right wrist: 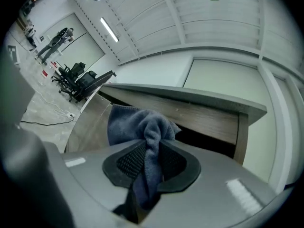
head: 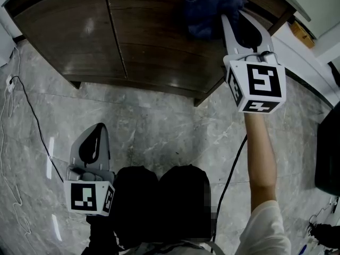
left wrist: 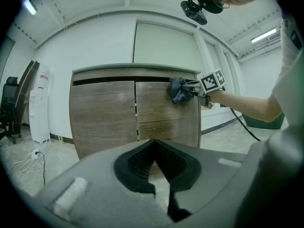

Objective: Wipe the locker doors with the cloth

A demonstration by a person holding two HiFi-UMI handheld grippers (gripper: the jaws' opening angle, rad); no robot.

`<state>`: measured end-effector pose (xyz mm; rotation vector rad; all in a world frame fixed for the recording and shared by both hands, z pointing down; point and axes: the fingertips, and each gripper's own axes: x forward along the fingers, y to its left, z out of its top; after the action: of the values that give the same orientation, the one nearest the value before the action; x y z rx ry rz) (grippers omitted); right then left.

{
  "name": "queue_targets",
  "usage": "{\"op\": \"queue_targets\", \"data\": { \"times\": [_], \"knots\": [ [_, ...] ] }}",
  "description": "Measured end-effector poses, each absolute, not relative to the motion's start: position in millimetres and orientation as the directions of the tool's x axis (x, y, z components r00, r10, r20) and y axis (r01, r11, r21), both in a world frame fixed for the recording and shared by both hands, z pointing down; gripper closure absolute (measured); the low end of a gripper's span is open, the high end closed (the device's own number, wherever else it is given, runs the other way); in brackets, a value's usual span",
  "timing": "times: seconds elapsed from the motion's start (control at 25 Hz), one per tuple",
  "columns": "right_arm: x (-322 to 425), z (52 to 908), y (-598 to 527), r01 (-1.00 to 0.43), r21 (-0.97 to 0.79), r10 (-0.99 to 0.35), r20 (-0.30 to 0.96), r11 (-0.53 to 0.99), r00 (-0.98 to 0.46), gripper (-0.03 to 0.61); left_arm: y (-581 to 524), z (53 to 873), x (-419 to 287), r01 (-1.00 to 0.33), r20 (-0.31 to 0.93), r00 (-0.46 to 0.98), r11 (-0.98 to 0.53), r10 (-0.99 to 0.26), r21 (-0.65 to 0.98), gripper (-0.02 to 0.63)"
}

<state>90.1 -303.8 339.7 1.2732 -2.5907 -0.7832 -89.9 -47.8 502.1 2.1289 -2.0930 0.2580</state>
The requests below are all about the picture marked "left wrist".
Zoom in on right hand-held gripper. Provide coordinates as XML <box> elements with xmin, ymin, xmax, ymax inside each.
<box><xmin>182</xmin><ymin>67</ymin><xmax>226</xmax><ymax>110</ymax></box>

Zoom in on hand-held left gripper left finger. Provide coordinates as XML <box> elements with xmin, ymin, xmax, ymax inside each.
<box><xmin>35</xmin><ymin>138</ymin><xmax>172</xmax><ymax>226</ymax></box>

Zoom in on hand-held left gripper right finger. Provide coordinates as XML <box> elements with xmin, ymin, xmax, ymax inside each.
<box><xmin>155</xmin><ymin>138</ymin><xmax>249</xmax><ymax>215</ymax></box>

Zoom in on dark blue cloth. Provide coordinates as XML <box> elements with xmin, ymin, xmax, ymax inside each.
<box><xmin>170</xmin><ymin>76</ymin><xmax>194</xmax><ymax>105</ymax></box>

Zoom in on dark wooden vanity cabinet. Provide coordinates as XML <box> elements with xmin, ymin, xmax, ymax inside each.
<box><xmin>68</xmin><ymin>63</ymin><xmax>202</xmax><ymax>162</ymax></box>

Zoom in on person's right forearm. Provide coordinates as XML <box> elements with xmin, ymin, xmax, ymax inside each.
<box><xmin>209</xmin><ymin>89</ymin><xmax>285</xmax><ymax>124</ymax></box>

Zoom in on pale roller blind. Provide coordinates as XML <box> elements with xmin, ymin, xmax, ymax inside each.
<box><xmin>133</xmin><ymin>20</ymin><xmax>205</xmax><ymax>67</ymax></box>

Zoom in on ceiling tube lamp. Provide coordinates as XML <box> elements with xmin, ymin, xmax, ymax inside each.
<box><xmin>23</xmin><ymin>0</ymin><xmax>38</xmax><ymax>16</ymax></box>
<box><xmin>250</xmin><ymin>28</ymin><xmax>277</xmax><ymax>44</ymax></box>

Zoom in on white water dispenser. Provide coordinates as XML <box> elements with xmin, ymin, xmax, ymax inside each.
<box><xmin>28</xmin><ymin>64</ymin><xmax>51</xmax><ymax>143</ymax></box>

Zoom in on person's white printed shirt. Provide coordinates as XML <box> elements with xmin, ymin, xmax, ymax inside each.
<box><xmin>270</xmin><ymin>15</ymin><xmax>304</xmax><ymax>128</ymax></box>

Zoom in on black office chair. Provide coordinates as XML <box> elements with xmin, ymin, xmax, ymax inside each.
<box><xmin>0</xmin><ymin>76</ymin><xmax>22</xmax><ymax>145</ymax></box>

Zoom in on dark wooden boards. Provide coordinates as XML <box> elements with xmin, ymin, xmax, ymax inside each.
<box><xmin>15</xmin><ymin>60</ymin><xmax>40</xmax><ymax>128</ymax></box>

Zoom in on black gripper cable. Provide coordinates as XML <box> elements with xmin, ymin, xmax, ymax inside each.
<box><xmin>229</xmin><ymin>107</ymin><xmax>261</xmax><ymax>142</ymax></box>

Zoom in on black power cable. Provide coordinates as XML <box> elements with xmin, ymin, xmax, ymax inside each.
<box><xmin>35</xmin><ymin>151</ymin><xmax>47</xmax><ymax>185</ymax></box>

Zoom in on black head-mounted camera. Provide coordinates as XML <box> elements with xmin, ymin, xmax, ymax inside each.
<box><xmin>180</xmin><ymin>0</ymin><xmax>224</xmax><ymax>25</ymax></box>

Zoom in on white power cable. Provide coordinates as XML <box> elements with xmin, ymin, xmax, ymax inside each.
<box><xmin>8</xmin><ymin>140</ymin><xmax>52</xmax><ymax>173</ymax></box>

